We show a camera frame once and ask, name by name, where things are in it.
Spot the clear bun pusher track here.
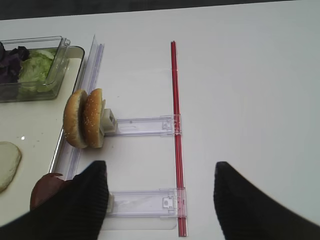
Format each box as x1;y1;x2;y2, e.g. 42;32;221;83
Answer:
104;114;182;136

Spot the clear plastic vegetable container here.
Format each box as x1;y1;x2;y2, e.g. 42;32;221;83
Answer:
0;36;71;103

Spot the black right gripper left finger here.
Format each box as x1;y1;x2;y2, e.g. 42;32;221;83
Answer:
0;161;109;240

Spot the white bun pusher block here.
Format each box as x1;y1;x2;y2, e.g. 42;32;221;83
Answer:
99;99;117;136

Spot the sesame bun top right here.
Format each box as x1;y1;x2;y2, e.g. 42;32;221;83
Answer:
83;88;104;148

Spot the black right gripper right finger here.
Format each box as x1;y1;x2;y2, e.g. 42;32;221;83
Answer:
213;161;320;240

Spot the green lettuce pile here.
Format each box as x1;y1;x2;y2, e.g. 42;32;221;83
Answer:
17;48;58;100

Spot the white patty pusher block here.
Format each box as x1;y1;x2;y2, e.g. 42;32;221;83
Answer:
106;194;114;214

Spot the sesame bun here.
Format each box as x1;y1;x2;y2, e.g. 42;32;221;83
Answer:
63;89;88;149
83;88;104;148

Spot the clear patty pusher track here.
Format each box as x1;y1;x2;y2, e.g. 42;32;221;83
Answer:
106;188;187;218

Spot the right red strip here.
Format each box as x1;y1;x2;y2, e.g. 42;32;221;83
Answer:
170;40;188;237

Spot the brown meat patty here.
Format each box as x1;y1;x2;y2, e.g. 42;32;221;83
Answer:
29;173;72;211

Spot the purple cabbage pile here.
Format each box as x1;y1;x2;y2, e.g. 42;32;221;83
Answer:
0;42;30;84

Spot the metal serving tray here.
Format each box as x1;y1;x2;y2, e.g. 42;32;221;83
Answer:
0;46;85;225

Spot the sesame bun top left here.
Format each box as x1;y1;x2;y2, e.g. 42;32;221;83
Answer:
63;89;88;149

